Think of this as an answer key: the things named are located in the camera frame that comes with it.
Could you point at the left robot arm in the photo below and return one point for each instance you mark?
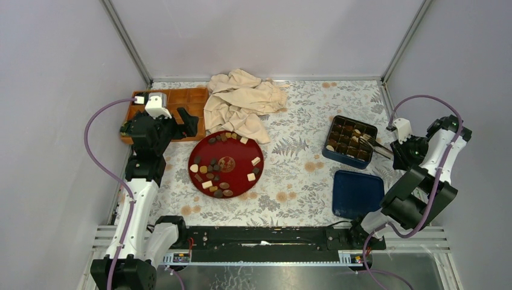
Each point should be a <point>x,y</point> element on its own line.
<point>131,260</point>

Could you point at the floral tablecloth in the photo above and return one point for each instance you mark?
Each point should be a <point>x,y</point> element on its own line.
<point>296,184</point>

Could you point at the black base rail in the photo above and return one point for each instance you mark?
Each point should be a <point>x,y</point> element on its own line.
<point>208,245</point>

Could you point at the navy box lid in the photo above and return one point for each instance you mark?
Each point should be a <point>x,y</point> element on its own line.
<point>356,194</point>

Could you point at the navy chocolate box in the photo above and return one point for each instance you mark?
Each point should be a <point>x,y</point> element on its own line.
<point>343,136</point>

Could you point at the wooden compartment tray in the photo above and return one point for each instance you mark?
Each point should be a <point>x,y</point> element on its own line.
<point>192,99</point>

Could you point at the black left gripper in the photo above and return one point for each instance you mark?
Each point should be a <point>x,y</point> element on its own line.
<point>191,123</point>

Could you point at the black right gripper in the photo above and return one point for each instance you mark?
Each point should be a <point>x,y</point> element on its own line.
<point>401,161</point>

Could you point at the beige crumpled cloth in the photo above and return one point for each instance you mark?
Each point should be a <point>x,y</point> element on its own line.
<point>237,101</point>

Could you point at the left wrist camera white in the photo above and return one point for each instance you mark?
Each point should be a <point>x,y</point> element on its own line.
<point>155,104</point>

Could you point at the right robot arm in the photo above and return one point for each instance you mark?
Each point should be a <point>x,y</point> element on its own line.
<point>425,189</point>

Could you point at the red round tray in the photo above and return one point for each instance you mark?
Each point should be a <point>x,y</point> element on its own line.
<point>220,170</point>

